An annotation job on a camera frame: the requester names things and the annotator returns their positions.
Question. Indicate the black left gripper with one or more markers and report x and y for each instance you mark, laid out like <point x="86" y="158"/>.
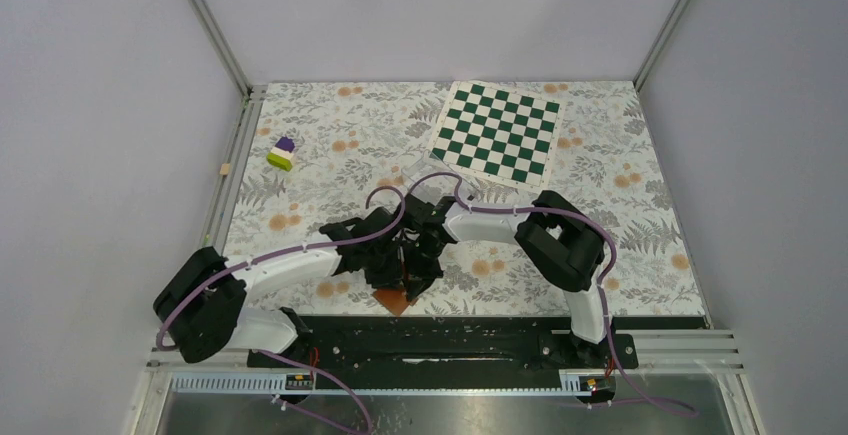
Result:
<point x="393" y="277"/>

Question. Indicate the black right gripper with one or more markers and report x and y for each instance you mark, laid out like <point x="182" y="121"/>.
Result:
<point x="435" y="270"/>

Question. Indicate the brown leather card holder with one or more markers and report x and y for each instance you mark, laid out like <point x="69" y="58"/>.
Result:
<point x="394" y="298"/>

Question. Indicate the clear plastic card box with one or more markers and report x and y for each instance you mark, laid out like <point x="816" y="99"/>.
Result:
<point x="429" y="179"/>

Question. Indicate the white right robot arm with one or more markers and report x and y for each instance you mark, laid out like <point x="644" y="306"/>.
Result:
<point x="565" y="246"/>

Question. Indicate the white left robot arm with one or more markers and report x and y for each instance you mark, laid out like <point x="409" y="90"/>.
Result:
<point x="203" y="309"/>

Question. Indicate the green white checkerboard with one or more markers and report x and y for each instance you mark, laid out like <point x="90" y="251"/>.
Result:
<point x="499" y="134"/>

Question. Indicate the floral patterned table mat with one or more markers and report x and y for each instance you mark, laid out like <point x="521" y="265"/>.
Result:
<point x="353" y="139"/>

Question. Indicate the purple white green block stack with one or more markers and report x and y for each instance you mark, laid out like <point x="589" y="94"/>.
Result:
<point x="281" y="154"/>

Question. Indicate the white slotted cable duct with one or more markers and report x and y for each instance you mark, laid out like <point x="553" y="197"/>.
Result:
<point x="555" y="383"/>

